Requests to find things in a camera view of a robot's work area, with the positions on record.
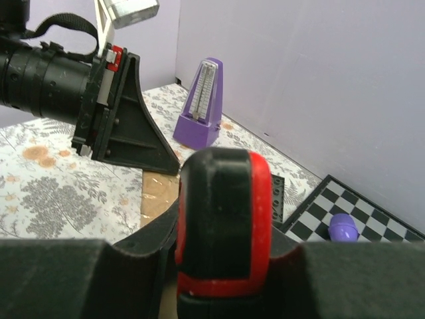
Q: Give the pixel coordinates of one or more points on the black white chessboard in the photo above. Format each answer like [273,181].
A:
[310,221]

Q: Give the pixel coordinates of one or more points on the brown cardboard express box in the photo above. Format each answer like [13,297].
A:
[158,193]

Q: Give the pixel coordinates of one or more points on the purple capped clear bottle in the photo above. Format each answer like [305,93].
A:
[199,123]

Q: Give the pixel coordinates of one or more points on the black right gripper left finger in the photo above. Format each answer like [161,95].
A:
[91,278]

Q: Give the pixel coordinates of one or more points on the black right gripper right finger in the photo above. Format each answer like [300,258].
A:
[344,280]

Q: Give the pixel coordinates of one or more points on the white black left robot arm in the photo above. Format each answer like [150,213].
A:
[45,81]

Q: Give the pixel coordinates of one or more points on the purple toy microphone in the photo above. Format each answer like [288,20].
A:
[342,228]

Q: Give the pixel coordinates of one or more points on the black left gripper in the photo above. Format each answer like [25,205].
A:
[114,125]

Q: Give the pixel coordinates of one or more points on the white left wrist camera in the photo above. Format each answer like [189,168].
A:
[117,14]

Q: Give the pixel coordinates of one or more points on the grey studded building plate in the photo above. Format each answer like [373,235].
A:
[278,187]

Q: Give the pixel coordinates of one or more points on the red black utility knife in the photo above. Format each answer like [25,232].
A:
[224,234]

